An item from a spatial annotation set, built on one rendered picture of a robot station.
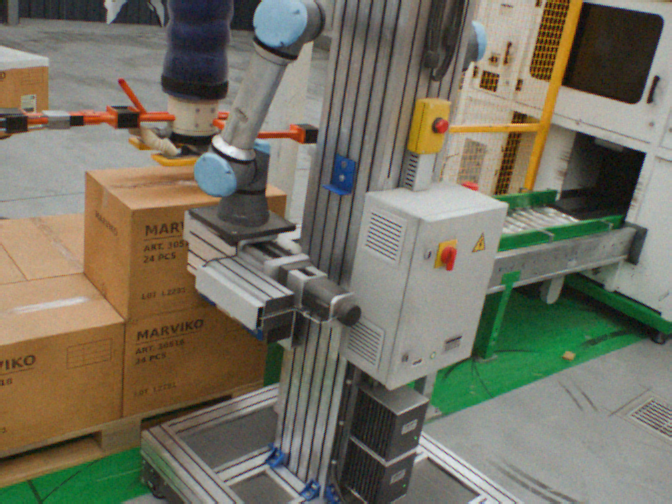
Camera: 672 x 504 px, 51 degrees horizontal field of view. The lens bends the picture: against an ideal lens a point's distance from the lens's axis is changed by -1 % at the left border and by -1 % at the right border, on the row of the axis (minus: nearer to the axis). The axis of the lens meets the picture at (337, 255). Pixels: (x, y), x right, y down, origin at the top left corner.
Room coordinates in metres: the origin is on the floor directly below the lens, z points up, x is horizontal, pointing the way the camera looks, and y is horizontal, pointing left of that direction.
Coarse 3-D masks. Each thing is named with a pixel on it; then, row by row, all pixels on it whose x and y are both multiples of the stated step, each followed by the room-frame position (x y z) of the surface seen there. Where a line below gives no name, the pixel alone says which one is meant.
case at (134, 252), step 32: (96, 192) 2.29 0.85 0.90; (128, 192) 2.22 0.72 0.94; (160, 192) 2.27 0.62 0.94; (192, 192) 2.32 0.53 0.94; (96, 224) 2.28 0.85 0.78; (128, 224) 2.08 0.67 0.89; (160, 224) 2.14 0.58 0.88; (96, 256) 2.28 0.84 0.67; (128, 256) 2.08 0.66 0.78; (160, 256) 2.15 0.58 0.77; (128, 288) 2.08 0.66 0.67; (160, 288) 2.15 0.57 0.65; (192, 288) 2.23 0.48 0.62
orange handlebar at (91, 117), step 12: (36, 120) 2.05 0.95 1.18; (84, 120) 2.15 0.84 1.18; (96, 120) 2.17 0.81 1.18; (108, 120) 2.20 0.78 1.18; (144, 120) 2.28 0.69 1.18; (156, 120) 2.31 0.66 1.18; (168, 120) 2.34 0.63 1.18; (216, 120) 2.37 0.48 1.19; (264, 132) 2.31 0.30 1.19; (276, 132) 2.34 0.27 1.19; (288, 132) 2.37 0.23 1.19
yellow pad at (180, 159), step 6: (180, 150) 2.30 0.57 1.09; (186, 150) 2.30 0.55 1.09; (156, 156) 2.25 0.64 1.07; (162, 156) 2.26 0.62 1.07; (168, 156) 2.25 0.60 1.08; (174, 156) 2.26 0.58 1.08; (180, 156) 2.27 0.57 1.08; (186, 156) 2.29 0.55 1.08; (192, 156) 2.30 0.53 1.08; (198, 156) 2.31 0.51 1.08; (156, 162) 2.24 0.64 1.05; (162, 162) 2.21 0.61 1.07; (168, 162) 2.22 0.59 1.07; (174, 162) 2.23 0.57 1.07; (180, 162) 2.25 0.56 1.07; (186, 162) 2.26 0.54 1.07; (192, 162) 2.27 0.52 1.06
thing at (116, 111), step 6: (108, 108) 2.25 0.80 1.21; (114, 108) 2.28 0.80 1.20; (120, 108) 2.30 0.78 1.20; (126, 108) 2.31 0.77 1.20; (132, 108) 2.29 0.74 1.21; (114, 114) 2.21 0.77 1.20; (120, 114) 2.20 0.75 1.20; (126, 114) 2.22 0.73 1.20; (132, 114) 2.23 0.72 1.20; (138, 114) 2.24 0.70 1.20; (120, 120) 2.21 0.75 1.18; (126, 120) 2.23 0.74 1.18; (132, 120) 2.24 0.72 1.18; (138, 120) 2.25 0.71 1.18; (114, 126) 2.21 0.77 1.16; (120, 126) 2.21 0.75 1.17; (126, 126) 2.22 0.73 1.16; (132, 126) 2.23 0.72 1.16; (138, 126) 2.25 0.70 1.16
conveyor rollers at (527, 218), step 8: (520, 208) 4.16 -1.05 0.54; (528, 208) 4.21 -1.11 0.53; (536, 208) 4.19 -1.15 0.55; (544, 208) 4.24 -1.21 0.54; (512, 216) 3.98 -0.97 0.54; (520, 216) 3.99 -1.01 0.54; (528, 216) 4.01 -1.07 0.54; (536, 216) 4.06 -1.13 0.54; (544, 216) 4.06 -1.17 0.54; (552, 216) 4.09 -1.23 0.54; (560, 216) 4.15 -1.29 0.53; (568, 216) 4.13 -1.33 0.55; (504, 224) 3.79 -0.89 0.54; (512, 224) 3.83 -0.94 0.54; (520, 224) 3.83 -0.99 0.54; (528, 224) 3.88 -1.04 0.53; (536, 224) 3.87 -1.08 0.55; (544, 224) 3.92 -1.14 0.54; (552, 224) 3.95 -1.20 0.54; (560, 224) 3.95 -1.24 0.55; (504, 232) 3.67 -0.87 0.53; (512, 232) 3.65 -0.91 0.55
